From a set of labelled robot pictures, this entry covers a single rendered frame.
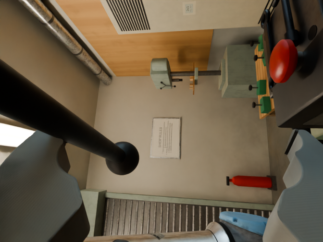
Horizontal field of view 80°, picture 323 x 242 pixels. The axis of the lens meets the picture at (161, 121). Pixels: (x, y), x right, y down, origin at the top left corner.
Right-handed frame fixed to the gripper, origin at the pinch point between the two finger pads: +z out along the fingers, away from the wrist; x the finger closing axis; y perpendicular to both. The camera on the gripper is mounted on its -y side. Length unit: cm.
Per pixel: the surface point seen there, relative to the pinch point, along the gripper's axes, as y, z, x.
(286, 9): -5.8, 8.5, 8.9
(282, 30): -4.2, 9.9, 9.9
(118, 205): 249, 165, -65
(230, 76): 60, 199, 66
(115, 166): 7.7, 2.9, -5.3
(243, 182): 193, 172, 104
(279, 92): 0.3, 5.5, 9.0
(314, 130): 4.6, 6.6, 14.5
